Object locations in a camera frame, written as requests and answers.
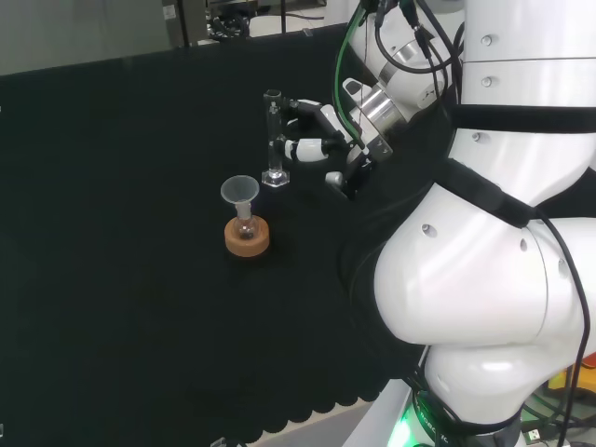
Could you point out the translucent plastic funnel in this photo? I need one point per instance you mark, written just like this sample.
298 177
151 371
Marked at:
239 188

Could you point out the round-bottom glass flask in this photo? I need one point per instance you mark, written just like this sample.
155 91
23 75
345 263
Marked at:
245 228

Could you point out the clear cloth clip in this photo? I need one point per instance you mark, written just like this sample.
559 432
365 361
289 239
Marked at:
307 33

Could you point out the grey metal cabinet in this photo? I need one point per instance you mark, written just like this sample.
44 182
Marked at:
174 21

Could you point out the pale grey board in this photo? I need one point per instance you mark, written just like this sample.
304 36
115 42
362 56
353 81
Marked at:
70 32

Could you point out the yellow stop button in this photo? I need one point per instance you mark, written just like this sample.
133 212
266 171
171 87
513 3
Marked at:
559 384

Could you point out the black bench cloth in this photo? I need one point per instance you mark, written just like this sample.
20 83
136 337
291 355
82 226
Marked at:
116 233

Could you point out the black stand pole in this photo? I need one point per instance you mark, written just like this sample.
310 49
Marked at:
187 23
284 16

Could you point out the clear glass graduated cylinder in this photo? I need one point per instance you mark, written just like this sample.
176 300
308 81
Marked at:
274 130

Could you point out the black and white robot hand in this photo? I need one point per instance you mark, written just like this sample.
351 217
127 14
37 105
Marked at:
307 149

